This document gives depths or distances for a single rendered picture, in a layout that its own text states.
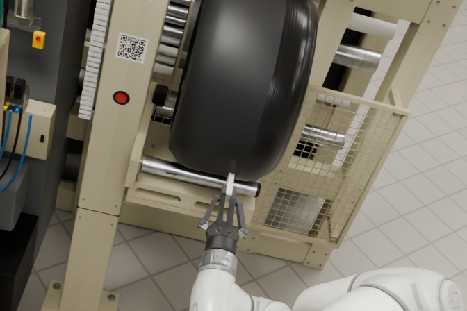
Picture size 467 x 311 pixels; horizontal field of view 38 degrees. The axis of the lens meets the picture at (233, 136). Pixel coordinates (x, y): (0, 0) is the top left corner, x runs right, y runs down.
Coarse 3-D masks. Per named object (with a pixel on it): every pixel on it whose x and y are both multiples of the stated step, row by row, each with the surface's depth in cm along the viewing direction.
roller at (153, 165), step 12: (144, 168) 187; (156, 168) 187; (168, 168) 188; (180, 168) 188; (192, 180) 189; (204, 180) 189; (216, 180) 189; (240, 180) 191; (240, 192) 191; (252, 192) 191
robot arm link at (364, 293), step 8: (360, 288) 107; (368, 288) 106; (376, 288) 105; (344, 296) 105; (352, 296) 104; (360, 296) 103; (368, 296) 103; (376, 296) 103; (384, 296) 103; (336, 304) 103; (344, 304) 102; (352, 304) 101; (360, 304) 101; (368, 304) 101; (376, 304) 101; (384, 304) 102; (392, 304) 102
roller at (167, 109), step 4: (168, 104) 210; (172, 104) 211; (156, 108) 209; (160, 108) 209; (164, 108) 210; (168, 108) 210; (172, 108) 210; (156, 112) 210; (160, 112) 210; (164, 112) 210; (168, 112) 210; (172, 112) 210; (168, 116) 211
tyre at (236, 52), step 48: (240, 0) 163; (288, 0) 167; (192, 48) 166; (240, 48) 159; (288, 48) 161; (192, 96) 162; (240, 96) 160; (288, 96) 161; (192, 144) 168; (240, 144) 166
